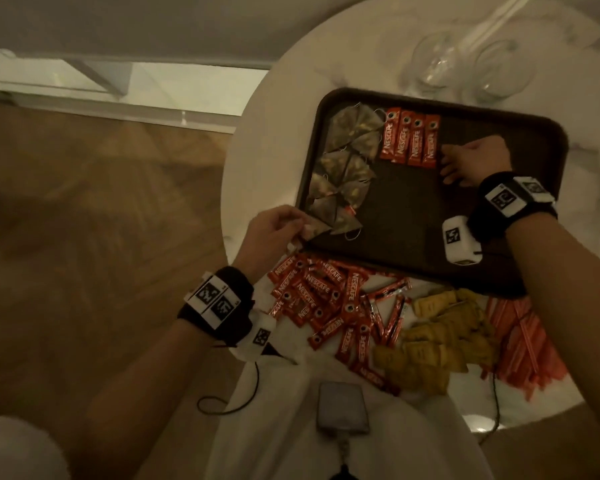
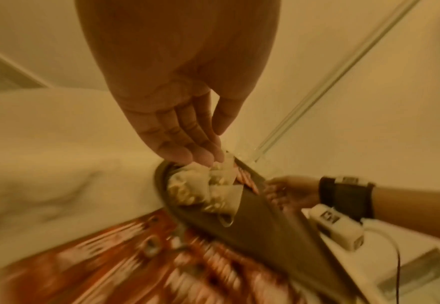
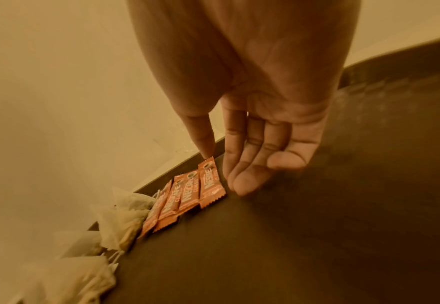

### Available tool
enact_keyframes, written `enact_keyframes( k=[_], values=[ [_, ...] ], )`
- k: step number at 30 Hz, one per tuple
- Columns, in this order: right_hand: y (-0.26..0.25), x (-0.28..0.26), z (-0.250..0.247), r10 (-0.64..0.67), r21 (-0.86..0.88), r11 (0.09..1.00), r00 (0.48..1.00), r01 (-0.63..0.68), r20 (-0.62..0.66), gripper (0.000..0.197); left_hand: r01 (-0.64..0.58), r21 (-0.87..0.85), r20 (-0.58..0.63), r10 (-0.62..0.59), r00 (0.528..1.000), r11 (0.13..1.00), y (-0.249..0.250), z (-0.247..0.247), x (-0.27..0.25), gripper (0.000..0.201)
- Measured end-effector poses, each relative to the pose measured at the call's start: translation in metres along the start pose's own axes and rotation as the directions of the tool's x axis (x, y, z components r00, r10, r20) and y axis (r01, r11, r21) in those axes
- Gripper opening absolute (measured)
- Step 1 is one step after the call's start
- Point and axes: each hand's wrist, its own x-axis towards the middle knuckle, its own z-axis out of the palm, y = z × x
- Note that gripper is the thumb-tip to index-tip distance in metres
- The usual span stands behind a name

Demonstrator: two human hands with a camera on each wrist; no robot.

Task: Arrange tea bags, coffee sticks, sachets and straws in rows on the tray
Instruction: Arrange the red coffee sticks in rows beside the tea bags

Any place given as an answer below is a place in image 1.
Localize person's right hand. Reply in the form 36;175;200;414
439;134;513;189

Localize person's left hand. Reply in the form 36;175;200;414
232;204;311;285

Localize pyramid tea bag with string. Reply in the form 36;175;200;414
299;217;333;241

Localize dark brown tray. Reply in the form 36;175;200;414
295;87;570;298

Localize pile of red Nescafe sachets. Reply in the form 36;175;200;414
267;252;413;395

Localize neat cluster of tea bags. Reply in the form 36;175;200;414
307;103;386;241

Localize pile of yellow sachets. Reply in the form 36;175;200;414
372;287;499;395

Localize pile of orange stick packets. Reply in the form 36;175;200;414
482;294;571;401

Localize person's right forearm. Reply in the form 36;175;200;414
505;212;600;445

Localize person's left forearm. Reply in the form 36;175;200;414
77;319;216;480

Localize person's white trousers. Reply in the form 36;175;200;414
0;339;496;480

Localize black right wristband with markers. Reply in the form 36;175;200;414
467;171;559;243

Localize clear glass cup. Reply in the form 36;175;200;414
409;30;469;93
472;38;537;103

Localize round white marble table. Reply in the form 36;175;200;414
0;47;271;135

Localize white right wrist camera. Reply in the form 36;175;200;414
441;215;483;267

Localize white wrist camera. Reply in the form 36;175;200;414
441;215;483;267
229;309;279;363

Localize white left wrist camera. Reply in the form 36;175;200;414
229;309;279;363

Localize black left camera cable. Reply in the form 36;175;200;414
196;362;261;417

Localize black camera cable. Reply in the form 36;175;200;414
475;249;516;443
196;362;261;417

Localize grey power bank cable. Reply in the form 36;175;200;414
332;434;359;480

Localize black right camera cable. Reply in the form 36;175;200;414
475;249;516;443

